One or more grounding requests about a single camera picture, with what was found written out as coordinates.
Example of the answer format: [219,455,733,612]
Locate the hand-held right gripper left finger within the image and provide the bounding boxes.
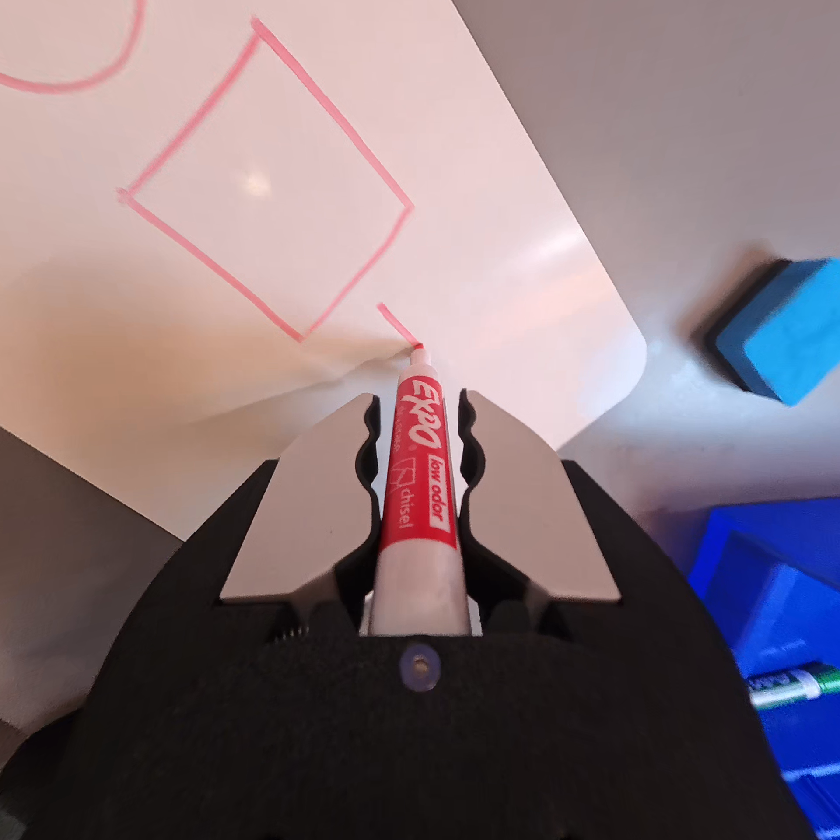
[220,392,384,609]

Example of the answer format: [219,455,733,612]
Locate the blue whiteboard eraser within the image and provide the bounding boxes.
[716,258,840,405]

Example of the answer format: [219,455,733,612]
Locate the blue plastic bin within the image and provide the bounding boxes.
[650,497,840,840]

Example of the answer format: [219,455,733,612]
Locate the red dry-erase marker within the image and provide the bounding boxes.
[361,342,476,637]

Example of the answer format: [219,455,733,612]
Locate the green dry-erase marker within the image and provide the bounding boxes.
[749,661,840,710]

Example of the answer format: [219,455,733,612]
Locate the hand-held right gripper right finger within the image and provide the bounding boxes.
[455,389,623,613]

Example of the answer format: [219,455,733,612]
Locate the white whiteboard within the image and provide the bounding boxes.
[0,0,649,542]

